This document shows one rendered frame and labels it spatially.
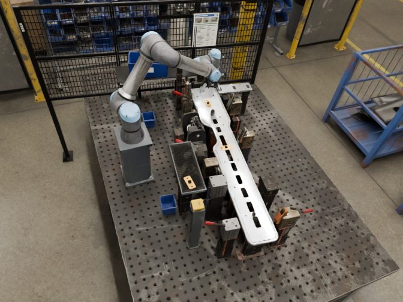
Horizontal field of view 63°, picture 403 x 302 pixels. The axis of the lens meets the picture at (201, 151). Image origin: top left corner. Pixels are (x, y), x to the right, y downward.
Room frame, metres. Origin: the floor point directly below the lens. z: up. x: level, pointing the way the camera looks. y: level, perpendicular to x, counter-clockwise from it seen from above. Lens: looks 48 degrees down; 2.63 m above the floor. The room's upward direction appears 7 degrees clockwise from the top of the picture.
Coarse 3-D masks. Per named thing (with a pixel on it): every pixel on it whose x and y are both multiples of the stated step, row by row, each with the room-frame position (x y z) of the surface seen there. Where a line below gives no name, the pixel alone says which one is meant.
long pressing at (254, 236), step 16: (208, 96) 2.03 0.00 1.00; (208, 112) 1.85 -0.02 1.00; (224, 112) 1.87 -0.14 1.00; (224, 128) 1.70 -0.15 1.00; (224, 160) 1.40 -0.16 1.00; (240, 160) 1.42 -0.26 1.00; (240, 176) 1.28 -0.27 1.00; (240, 192) 1.16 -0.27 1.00; (256, 192) 1.17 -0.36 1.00; (240, 208) 1.05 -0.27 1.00; (256, 208) 1.06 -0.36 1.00; (240, 224) 0.94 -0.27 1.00; (272, 224) 0.97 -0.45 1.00; (256, 240) 0.85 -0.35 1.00; (272, 240) 0.87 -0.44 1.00
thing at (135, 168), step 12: (120, 132) 1.45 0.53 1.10; (120, 144) 1.34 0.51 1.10; (132, 144) 1.36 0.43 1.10; (144, 144) 1.37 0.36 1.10; (132, 156) 1.33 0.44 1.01; (144, 156) 1.37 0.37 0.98; (132, 168) 1.33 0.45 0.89; (144, 168) 1.37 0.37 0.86; (132, 180) 1.33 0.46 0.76; (144, 180) 1.36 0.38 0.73
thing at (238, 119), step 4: (232, 120) 1.81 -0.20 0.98; (236, 120) 1.81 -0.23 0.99; (240, 120) 1.81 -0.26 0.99; (232, 124) 1.80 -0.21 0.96; (236, 124) 1.81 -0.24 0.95; (232, 128) 1.80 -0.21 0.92; (236, 128) 1.81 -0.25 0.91; (236, 132) 1.82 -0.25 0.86; (236, 136) 1.82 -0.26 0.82; (236, 140) 1.83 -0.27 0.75
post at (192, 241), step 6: (192, 210) 0.91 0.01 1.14; (198, 210) 0.91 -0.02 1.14; (204, 210) 0.92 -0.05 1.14; (192, 216) 0.90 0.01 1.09; (198, 216) 0.91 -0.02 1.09; (192, 222) 0.90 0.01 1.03; (198, 222) 0.92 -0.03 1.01; (192, 228) 0.91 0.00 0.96; (198, 228) 0.92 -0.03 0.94; (192, 234) 0.91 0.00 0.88; (198, 234) 0.92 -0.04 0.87; (186, 240) 0.95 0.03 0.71; (192, 240) 0.91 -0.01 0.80; (198, 240) 0.92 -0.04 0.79; (192, 246) 0.91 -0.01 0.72; (198, 246) 0.92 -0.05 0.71
